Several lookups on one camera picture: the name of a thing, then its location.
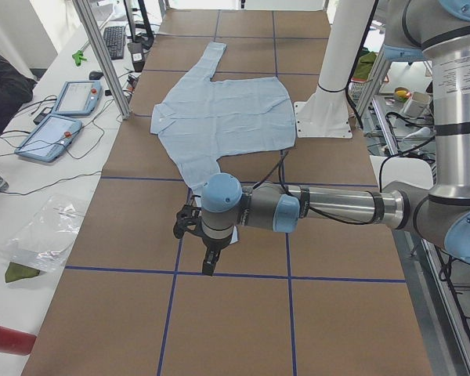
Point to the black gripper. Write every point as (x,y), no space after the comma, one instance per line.
(215,243)

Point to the light blue button shirt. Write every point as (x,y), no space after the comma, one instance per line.
(201,120)

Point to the clear plastic bag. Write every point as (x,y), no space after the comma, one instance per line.
(45,242)

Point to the olive green cloth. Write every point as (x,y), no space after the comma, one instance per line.
(17,272)

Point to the lower blue teach pendant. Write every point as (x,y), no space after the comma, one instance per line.
(50,138)

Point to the blue teach pendant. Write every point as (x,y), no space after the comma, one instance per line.
(78,98)
(50,138)

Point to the upper blue teach pendant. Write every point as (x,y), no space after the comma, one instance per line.
(78,98)

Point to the red bottle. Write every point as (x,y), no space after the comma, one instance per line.
(16,342)

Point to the black computer mouse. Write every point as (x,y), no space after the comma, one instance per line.
(95,75)

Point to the green clamp tool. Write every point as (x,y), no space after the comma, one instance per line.
(79,58)

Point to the black keyboard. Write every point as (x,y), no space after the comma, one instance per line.
(115,39)

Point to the person in black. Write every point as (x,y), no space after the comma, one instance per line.
(15,90)

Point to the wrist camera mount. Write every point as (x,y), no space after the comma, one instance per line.
(188,220)

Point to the aluminium frame post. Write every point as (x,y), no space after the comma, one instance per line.
(102,55)

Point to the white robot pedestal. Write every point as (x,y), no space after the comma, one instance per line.
(326,114)

